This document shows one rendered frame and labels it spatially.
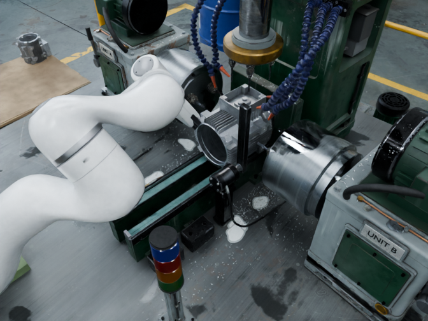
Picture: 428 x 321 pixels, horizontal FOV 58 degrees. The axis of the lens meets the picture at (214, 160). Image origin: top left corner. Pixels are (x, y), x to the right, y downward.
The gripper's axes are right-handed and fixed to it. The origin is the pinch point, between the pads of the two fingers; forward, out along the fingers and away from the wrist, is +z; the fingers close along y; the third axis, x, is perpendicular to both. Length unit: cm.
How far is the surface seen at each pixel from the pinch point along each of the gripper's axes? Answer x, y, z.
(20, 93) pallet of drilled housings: -51, -210, 79
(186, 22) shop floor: 109, -240, 188
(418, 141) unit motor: 22, 61, -16
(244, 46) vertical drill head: 24.2, 8.1, -15.5
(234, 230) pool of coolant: -19.2, 25.5, 22.0
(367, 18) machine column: 60, 23, 5
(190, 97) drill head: 7.7, -13.5, 6.3
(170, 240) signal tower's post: -27, 38, -30
